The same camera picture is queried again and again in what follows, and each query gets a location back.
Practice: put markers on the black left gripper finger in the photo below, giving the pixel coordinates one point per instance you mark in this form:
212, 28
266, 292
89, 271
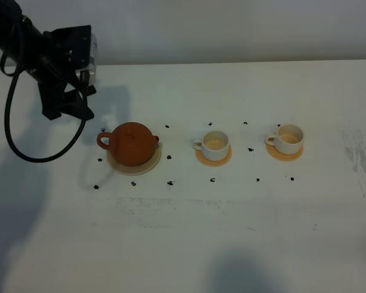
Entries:
72, 93
76, 107

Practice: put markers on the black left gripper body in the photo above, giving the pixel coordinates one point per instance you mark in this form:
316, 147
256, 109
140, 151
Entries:
52, 60

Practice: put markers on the brown clay teapot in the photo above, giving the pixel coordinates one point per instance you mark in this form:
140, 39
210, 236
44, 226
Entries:
130, 144

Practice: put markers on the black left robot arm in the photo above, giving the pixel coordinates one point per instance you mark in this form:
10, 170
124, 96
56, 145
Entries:
14, 27

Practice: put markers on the beige round teapot coaster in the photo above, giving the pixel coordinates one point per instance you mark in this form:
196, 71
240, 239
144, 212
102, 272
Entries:
137, 170

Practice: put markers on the orange middle cup coaster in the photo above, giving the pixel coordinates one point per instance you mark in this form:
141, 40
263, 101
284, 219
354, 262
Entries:
210, 163

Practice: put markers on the orange cup coaster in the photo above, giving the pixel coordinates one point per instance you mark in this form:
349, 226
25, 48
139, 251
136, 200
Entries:
283, 157
210, 163

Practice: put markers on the white middle teacup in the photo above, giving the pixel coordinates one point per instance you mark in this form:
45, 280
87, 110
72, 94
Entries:
214, 146

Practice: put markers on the white teacup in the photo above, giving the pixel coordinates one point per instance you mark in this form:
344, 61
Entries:
214, 146
287, 140

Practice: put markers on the orange right cup coaster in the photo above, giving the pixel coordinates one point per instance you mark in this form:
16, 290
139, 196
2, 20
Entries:
283, 157

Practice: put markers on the white right teacup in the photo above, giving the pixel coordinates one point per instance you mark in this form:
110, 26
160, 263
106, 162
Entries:
287, 140

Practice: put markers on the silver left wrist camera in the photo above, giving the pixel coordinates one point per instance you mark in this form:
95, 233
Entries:
91, 67

